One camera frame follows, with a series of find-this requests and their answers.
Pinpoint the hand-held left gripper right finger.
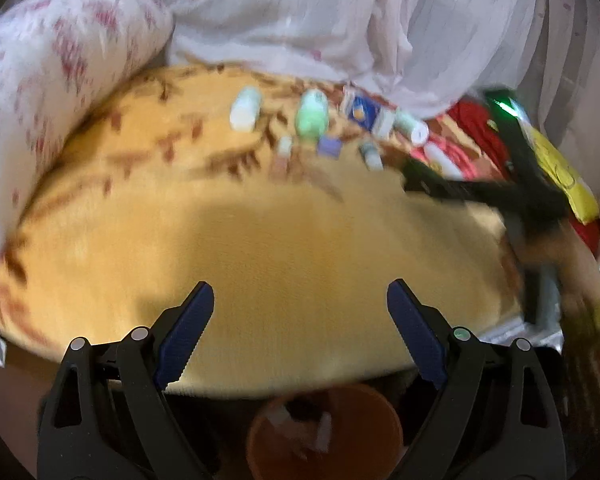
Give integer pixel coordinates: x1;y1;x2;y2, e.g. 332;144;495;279
386;280;568;480

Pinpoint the person's right forearm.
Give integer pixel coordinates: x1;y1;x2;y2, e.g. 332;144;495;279
560;332;600;441

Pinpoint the white plastic bottle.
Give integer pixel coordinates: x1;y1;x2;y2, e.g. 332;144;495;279
228;86;263;133

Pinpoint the blue and white carton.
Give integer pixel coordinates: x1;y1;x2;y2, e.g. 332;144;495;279
341;87;381;131

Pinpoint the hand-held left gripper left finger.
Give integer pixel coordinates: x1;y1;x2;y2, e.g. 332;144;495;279
37;281;216;480

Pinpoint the orange plastic bucket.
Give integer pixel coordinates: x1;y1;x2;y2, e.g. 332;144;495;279
245;384;405;480

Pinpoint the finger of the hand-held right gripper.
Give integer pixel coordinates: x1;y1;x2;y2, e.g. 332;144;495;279
484;90;567;202
403;158;520;212

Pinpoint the person's right hand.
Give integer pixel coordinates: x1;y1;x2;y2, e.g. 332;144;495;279
544;229;600;332

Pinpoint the green plastic bottle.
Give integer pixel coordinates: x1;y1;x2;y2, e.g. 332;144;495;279
294;89;330;141

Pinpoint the small teal and white bottle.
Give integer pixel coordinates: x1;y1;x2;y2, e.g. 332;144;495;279
358;141;384;171

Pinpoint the red blanket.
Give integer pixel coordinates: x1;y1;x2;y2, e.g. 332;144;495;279
450;100;600;256

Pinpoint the yellow patterned pillow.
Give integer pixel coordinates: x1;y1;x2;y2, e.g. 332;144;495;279
525;127;600;226

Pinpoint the yellow floral blanket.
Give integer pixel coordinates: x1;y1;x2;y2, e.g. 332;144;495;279
0;62;526;401

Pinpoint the white and green jar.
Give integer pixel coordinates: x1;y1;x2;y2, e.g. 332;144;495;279
394;110;430;147

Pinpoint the small purple box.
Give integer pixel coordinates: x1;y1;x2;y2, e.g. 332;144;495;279
316;136;342;160

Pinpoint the pink floral white pillow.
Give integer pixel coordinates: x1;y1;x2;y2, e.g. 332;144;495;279
0;0;176;261

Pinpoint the small white box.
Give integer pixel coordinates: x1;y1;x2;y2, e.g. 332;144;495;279
372;109;397;138

